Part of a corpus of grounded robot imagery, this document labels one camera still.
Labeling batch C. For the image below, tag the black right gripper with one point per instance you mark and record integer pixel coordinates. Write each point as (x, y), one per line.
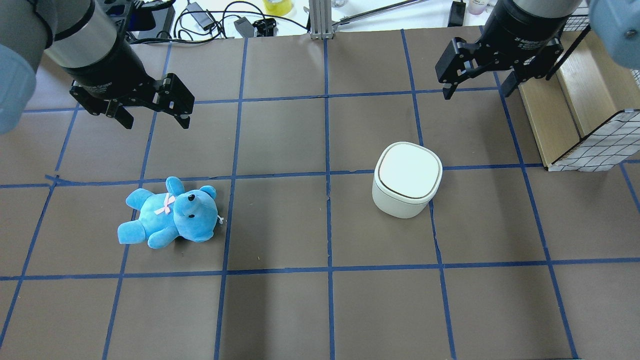
(526, 31)

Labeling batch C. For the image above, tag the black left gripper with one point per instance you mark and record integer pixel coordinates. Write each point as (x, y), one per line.
(111, 70)

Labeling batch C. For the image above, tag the white trash can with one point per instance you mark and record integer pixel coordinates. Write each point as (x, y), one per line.
(406, 178)

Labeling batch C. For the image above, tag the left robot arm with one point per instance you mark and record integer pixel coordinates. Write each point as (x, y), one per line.
(87, 39)

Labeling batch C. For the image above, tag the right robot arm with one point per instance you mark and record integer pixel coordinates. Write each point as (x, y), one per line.
(615, 22)

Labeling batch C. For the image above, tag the black power adapter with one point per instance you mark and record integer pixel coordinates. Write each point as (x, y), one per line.
(204, 19)

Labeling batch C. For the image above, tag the wooden box with grid cloth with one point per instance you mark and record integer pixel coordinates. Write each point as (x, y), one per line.
(586, 116)

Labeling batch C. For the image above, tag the blue teddy bear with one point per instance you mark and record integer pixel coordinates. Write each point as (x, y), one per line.
(177, 213)

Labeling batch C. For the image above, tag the metal rod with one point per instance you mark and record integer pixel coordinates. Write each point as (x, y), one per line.
(374, 12)

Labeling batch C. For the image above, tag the yellow tape roll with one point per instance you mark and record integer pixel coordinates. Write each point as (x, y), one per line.
(278, 7)

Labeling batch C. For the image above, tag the aluminium frame post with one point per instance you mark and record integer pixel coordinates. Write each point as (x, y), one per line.
(320, 15)

